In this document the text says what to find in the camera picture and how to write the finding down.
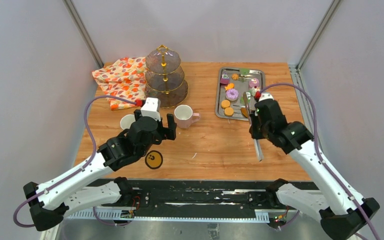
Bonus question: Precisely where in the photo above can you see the long metal tongs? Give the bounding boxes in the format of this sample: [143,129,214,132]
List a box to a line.
[242,92,264,162]

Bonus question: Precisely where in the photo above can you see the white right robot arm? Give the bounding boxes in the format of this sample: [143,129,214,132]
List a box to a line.
[249,93,380,240]

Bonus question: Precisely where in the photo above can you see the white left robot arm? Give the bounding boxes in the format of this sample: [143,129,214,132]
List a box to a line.
[23,110,177,232]

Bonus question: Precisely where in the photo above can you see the white cup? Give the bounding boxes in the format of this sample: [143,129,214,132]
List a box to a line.
[119,114,136,130]

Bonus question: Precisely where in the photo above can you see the brown bread roll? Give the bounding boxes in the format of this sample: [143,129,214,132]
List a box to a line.
[240,107,249,118]

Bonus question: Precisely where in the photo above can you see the pink mug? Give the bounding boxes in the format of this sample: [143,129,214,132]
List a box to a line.
[174,104,201,129]

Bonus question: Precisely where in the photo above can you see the orange round biscuit lower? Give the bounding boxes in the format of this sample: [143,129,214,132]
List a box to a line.
[224,107,235,117]

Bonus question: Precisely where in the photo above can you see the orange round biscuit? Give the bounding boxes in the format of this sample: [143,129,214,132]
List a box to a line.
[220,99,231,109]
[224,107,235,117]

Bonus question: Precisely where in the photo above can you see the white cream cupcake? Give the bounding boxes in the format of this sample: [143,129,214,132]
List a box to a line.
[249,86,259,97]

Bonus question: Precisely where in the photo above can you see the floral orange cloth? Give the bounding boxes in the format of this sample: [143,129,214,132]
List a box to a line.
[91,57,147,111]

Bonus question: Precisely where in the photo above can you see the orange round biscuit upper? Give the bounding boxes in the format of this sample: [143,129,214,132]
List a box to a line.
[220,99,231,109]

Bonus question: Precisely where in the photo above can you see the purple frosted donut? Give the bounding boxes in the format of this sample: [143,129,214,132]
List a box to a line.
[225,88,239,101]

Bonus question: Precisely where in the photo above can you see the three-tier glass cake stand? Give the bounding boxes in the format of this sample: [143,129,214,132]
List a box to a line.
[144,45,189,108]

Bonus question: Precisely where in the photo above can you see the metal serving tray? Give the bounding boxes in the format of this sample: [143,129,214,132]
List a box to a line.
[215,66,266,121]

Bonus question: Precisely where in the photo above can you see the small orange flower cookie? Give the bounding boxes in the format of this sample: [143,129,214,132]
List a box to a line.
[231,73,240,81]

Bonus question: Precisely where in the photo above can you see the magenta square cake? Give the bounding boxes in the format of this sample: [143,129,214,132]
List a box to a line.
[219,74,230,85]

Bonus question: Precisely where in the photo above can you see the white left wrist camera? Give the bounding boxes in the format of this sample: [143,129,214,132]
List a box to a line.
[140,97,161,122]

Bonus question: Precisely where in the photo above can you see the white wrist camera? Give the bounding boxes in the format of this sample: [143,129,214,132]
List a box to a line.
[140,97,161,122]
[258,92,274,102]

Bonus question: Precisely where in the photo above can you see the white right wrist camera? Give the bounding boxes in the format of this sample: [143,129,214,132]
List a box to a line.
[258,92,274,102]

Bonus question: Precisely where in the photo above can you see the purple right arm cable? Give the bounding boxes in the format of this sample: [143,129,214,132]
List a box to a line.
[254,82,382,240]

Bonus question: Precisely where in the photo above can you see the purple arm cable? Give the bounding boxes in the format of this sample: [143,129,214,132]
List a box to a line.
[254,82,382,240]
[13,95,145,228]

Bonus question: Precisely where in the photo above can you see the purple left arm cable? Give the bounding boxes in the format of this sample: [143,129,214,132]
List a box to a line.
[13,95,145,228]

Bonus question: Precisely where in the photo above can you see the aluminium frame post right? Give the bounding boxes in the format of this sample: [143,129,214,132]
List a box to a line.
[295,0,342,72]

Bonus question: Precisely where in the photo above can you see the aluminium frame post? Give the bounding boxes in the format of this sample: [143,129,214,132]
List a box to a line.
[295,0,342,72]
[62,0,104,68]

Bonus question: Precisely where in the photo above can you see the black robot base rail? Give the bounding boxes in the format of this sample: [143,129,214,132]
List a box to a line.
[112,179,296,220]

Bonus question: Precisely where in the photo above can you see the white slotted cable duct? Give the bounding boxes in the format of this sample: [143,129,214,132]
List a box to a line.
[62,208,271,223]

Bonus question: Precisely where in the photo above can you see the aluminium frame post left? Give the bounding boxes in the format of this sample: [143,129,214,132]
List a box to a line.
[62,0,104,68]

